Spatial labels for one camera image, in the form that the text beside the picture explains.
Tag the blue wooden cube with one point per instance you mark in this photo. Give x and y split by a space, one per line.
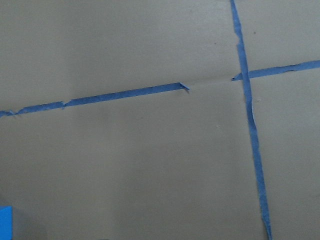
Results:
6 223

